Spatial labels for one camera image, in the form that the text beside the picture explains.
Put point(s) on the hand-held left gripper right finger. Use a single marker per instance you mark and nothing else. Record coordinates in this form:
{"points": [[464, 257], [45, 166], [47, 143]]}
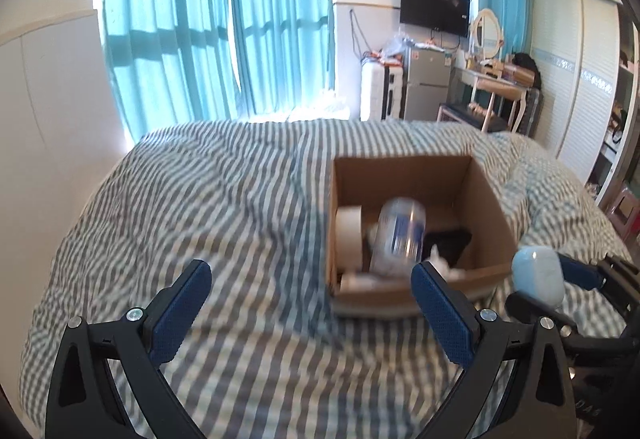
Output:
{"points": [[445, 319]]}

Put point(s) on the narrow teal curtain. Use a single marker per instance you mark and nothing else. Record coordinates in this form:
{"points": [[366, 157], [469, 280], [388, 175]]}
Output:
{"points": [[285, 9]]}

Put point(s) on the pink plastic stool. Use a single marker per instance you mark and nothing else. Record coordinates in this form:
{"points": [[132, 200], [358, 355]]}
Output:
{"points": [[625, 214]]}

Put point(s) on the wooden chair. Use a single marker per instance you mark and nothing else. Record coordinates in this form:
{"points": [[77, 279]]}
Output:
{"points": [[492, 104]]}

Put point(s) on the white louvred wardrobe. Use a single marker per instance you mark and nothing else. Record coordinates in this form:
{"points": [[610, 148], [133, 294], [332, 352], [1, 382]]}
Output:
{"points": [[575, 84]]}

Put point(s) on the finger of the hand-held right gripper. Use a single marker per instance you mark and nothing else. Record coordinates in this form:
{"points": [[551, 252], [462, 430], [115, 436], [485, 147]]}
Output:
{"points": [[580, 271], [520, 306]]}

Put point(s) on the light blue case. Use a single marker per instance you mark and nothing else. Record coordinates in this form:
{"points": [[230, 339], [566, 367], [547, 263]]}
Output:
{"points": [[537, 274]]}

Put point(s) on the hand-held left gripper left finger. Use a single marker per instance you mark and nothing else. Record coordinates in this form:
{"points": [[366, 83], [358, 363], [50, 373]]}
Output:
{"points": [[180, 314]]}

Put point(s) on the white dressing table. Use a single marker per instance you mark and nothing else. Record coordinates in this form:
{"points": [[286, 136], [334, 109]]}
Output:
{"points": [[480, 80]]}

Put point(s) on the dark checked suitcase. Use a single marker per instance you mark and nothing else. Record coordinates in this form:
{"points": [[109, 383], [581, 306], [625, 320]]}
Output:
{"points": [[531, 111]]}

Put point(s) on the grey checked blanket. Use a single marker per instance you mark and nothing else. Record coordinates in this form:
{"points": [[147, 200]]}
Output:
{"points": [[225, 199]]}

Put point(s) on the wide teal curtain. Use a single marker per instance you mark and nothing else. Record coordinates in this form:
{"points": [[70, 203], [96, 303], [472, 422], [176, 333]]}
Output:
{"points": [[165, 19]]}

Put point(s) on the black bag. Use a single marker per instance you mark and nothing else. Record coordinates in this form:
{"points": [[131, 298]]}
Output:
{"points": [[525, 66]]}

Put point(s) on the black wall television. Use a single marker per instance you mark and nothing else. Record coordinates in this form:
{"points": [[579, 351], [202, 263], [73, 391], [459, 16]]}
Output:
{"points": [[434, 8]]}

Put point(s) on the oval vanity mirror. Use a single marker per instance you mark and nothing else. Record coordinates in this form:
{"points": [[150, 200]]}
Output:
{"points": [[487, 34]]}

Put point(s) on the black case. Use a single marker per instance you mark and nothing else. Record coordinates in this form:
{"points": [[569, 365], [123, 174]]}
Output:
{"points": [[450, 244]]}

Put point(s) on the grey small fridge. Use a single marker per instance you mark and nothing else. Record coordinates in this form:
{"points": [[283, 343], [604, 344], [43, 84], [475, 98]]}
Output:
{"points": [[427, 84]]}

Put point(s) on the dark low bench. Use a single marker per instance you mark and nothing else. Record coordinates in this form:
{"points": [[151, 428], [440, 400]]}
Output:
{"points": [[457, 113]]}

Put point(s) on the cardboard box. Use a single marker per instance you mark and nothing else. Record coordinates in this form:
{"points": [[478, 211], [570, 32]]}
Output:
{"points": [[400, 179]]}

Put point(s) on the beige tape roll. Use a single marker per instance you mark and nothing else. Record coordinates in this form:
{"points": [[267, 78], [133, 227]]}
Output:
{"points": [[348, 234]]}

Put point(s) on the clear plastic bottle blue label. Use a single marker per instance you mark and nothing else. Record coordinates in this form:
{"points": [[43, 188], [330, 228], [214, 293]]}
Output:
{"points": [[397, 234]]}

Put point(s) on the white suitcase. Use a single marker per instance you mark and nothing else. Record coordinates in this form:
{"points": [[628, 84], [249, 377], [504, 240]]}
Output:
{"points": [[375, 91]]}

